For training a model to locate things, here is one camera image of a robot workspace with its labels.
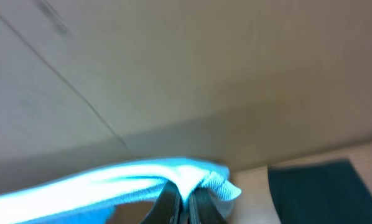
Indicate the light blue t-shirt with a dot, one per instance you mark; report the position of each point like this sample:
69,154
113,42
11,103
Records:
91,196

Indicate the black garment on right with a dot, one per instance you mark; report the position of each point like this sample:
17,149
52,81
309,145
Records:
328,193

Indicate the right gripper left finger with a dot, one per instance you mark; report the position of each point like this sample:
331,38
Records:
168,207

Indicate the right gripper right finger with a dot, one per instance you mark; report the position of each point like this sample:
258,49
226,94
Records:
202,210

